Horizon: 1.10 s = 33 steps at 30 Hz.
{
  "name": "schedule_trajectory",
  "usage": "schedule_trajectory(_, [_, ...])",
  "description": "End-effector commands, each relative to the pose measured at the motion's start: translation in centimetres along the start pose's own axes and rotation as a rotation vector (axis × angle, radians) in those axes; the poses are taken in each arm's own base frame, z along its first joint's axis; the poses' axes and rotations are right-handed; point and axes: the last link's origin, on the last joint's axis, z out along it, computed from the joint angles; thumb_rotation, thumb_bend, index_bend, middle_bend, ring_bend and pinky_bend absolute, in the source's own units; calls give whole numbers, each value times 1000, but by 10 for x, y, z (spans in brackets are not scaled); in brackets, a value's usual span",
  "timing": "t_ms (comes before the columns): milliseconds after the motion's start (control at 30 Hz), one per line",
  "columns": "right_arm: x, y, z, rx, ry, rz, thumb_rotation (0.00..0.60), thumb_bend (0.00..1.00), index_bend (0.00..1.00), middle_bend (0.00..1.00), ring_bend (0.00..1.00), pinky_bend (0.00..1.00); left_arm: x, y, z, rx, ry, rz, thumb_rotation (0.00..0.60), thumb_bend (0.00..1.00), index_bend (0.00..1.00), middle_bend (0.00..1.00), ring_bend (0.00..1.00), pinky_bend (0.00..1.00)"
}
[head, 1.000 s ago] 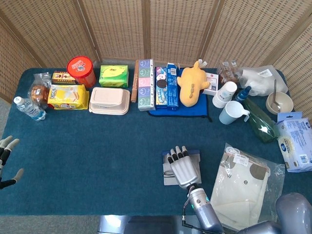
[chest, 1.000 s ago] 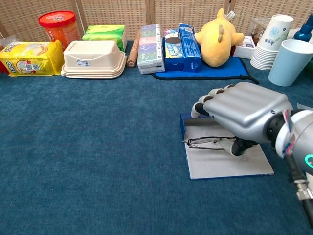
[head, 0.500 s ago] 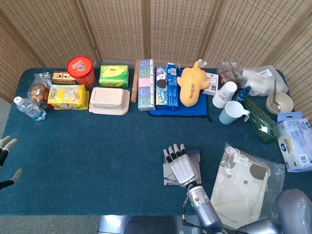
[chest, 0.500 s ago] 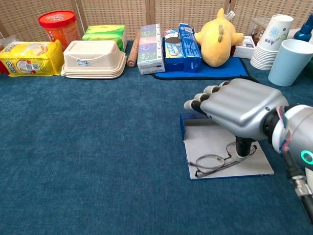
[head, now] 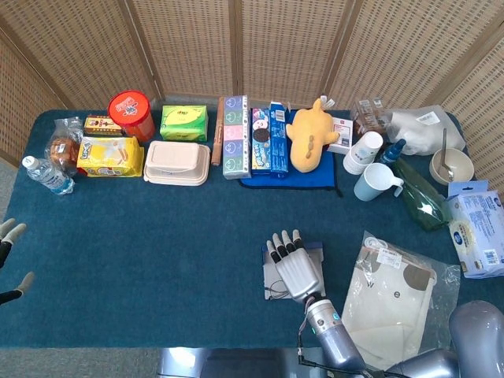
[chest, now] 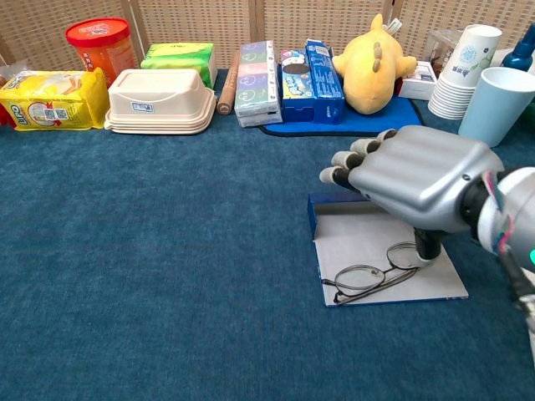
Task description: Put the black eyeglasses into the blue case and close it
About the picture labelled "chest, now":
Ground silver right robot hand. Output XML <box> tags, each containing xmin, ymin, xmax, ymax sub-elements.
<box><xmin>319</xmin><ymin>124</ymin><xmax>505</xmax><ymax>268</ymax></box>

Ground thin metal-framed eyeglasses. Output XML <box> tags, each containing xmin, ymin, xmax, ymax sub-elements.
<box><xmin>333</xmin><ymin>241</ymin><xmax>423</xmax><ymax>306</ymax></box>

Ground blue cloth mat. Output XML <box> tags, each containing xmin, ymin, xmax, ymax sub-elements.
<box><xmin>258</xmin><ymin>64</ymin><xmax>425</xmax><ymax>139</ymax></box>

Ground small white box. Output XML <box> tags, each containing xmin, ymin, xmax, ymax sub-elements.
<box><xmin>397</xmin><ymin>60</ymin><xmax>439</xmax><ymax>102</ymax></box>

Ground light blue plastic cup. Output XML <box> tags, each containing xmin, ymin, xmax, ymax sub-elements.
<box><xmin>457</xmin><ymin>67</ymin><xmax>535</xmax><ymax>149</ymax></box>

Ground yellow plush toy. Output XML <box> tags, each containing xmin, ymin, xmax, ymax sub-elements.
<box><xmin>332</xmin><ymin>13</ymin><xmax>418</xmax><ymax>115</ymax></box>

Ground stack of white paper cups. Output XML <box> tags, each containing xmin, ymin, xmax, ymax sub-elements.
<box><xmin>427</xmin><ymin>24</ymin><xmax>503</xmax><ymax>121</ymax></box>

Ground clear pack brown snacks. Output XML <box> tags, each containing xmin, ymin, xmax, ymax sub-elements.
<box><xmin>425</xmin><ymin>28</ymin><xmax>465</xmax><ymax>74</ymax></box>

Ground dark blue carton box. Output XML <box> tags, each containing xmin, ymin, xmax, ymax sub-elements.
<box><xmin>305</xmin><ymin>38</ymin><xmax>346</xmax><ymax>125</ymax></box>

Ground blue yellow cookie box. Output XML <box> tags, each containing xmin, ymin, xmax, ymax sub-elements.
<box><xmin>278</xmin><ymin>49</ymin><xmax>315</xmax><ymax>124</ymax></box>

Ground dark blue spray bottle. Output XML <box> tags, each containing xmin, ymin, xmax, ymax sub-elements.
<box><xmin>501</xmin><ymin>23</ymin><xmax>535</xmax><ymax>76</ymax></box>

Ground pastel multicolour tissue pack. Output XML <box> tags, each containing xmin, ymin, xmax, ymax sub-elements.
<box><xmin>233</xmin><ymin>39</ymin><xmax>283</xmax><ymax>128</ymax></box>

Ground wooden rolling pin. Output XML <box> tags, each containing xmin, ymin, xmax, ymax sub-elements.
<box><xmin>216</xmin><ymin>51</ymin><xmax>242</xmax><ymax>115</ymax></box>

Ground green tissue pack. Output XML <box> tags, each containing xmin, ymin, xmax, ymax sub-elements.
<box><xmin>140</xmin><ymin>42</ymin><xmax>219</xmax><ymax>89</ymax></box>

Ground beige plastic lunch box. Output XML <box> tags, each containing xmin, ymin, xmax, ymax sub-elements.
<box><xmin>104</xmin><ymin>69</ymin><xmax>218</xmax><ymax>135</ymax></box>

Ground woven rattan folding screen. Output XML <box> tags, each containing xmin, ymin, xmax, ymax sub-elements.
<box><xmin>0</xmin><ymin>0</ymin><xmax>535</xmax><ymax>76</ymax></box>

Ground orange tub with red lid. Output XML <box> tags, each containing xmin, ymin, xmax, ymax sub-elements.
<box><xmin>65</xmin><ymin>17</ymin><xmax>139</xmax><ymax>88</ymax></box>

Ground yellow biscuit pack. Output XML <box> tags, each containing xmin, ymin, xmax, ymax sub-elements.
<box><xmin>0</xmin><ymin>68</ymin><xmax>110</xmax><ymax>132</ymax></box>

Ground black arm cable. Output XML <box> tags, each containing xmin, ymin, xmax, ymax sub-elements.
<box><xmin>499</xmin><ymin>246</ymin><xmax>535</xmax><ymax>331</ymax></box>

